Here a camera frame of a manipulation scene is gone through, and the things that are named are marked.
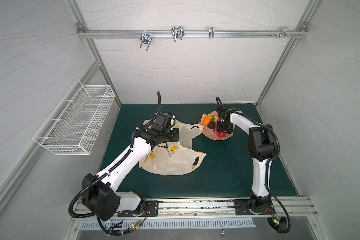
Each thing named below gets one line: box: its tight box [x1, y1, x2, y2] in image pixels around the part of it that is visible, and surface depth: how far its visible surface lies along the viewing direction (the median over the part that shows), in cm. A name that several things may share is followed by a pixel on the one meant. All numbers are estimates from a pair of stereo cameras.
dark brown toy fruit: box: [207, 121, 216, 130], surface depth 104 cm
